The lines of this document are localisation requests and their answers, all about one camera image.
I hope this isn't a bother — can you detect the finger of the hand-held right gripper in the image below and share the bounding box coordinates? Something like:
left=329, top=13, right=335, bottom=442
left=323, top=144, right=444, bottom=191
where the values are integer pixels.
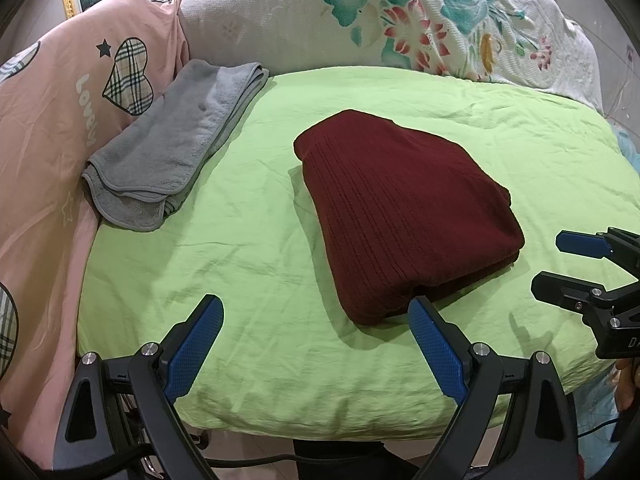
left=531, top=270, right=640, bottom=328
left=556, top=227, right=640, bottom=281

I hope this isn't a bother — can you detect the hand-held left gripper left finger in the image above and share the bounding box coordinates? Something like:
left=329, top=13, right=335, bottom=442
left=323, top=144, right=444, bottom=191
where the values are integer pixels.
left=52, top=294, right=225, bottom=480

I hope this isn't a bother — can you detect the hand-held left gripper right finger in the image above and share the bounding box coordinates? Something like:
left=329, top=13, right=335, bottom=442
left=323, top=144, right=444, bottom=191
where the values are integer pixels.
left=407, top=295, right=581, bottom=480

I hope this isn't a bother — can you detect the maroon knit sweater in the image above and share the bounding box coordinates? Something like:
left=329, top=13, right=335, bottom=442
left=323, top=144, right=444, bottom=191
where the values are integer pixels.
left=293, top=109, right=526, bottom=326

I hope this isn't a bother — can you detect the person's right hand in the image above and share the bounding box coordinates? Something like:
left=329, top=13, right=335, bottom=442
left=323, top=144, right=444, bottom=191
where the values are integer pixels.
left=614, top=357, right=640, bottom=412

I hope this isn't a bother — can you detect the light green bed sheet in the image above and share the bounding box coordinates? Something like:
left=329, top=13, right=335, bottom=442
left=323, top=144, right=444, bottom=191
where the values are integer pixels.
left=76, top=65, right=640, bottom=443

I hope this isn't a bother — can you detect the person's dark trouser leg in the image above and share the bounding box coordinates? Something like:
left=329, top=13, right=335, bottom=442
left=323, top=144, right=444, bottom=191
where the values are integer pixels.
left=291, top=439, right=387, bottom=480

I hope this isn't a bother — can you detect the grey folded towel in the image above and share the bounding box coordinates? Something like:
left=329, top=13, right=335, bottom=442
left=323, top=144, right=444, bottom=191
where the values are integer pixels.
left=81, top=59, right=271, bottom=233

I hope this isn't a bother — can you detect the pink heart print quilt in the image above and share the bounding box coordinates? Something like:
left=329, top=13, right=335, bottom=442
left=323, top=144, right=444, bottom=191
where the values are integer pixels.
left=0, top=0, right=193, bottom=471

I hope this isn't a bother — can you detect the white floral quilt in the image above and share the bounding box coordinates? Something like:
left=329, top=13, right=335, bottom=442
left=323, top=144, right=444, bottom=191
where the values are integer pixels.
left=177, top=0, right=605, bottom=113

